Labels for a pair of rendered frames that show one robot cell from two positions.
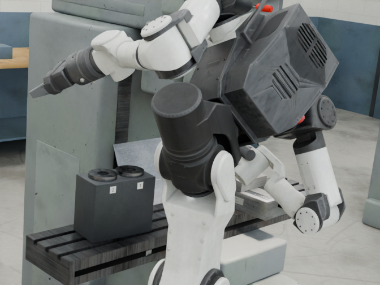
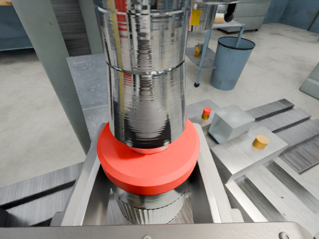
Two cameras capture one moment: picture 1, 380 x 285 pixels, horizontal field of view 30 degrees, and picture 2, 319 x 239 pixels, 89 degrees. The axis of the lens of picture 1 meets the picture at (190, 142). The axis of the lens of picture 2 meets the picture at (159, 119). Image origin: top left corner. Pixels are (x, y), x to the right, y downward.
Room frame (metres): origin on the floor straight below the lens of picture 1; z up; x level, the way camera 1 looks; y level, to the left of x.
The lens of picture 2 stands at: (2.20, -0.13, 1.32)
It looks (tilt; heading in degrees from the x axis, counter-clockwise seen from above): 43 degrees down; 20
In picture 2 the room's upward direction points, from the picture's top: 2 degrees clockwise
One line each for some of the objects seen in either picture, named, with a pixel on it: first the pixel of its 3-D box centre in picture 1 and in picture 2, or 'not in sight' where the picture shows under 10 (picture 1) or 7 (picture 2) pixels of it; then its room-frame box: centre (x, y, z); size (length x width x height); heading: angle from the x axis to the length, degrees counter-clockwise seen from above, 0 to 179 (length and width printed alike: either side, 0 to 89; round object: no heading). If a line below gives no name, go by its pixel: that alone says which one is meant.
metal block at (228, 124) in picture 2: not in sight; (229, 125); (2.48, -0.18, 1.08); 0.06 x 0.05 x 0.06; 138
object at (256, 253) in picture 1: (204, 242); not in sight; (2.38, -0.09, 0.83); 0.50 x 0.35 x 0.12; 46
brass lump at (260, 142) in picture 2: not in sight; (260, 142); (2.46, -0.24, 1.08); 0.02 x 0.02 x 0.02
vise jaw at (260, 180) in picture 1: (247, 181); (246, 152); (2.45, -0.23, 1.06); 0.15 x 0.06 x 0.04; 138
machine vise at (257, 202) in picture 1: (241, 188); (230, 152); (2.46, -0.21, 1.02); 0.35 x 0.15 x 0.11; 48
